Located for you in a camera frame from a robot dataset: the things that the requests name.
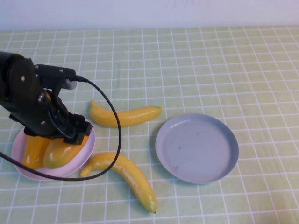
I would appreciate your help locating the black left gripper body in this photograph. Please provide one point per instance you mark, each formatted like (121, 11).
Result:
(39, 116)

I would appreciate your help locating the orange-blushed plastic mango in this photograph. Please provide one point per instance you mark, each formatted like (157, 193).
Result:
(60, 154)

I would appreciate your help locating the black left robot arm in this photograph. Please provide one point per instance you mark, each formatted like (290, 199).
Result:
(14, 72)

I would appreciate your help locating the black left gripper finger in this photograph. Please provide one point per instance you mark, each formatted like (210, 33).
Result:
(72, 139)
(83, 126)

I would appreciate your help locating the large yellow plastic banana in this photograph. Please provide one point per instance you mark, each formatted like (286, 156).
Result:
(135, 177)

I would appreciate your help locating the small yellow plastic banana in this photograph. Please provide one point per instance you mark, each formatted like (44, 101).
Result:
(135, 115)

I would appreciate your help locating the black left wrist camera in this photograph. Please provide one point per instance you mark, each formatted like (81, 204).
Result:
(53, 71)

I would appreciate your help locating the pink round plate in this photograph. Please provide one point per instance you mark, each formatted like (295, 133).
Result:
(78, 163)

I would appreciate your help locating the blue round plate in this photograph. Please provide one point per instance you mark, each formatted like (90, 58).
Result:
(196, 151)

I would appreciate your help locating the yellow plastic mango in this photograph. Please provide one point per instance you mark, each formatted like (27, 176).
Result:
(33, 151)

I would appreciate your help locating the green checked tablecloth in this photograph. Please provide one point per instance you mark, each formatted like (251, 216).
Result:
(210, 70)

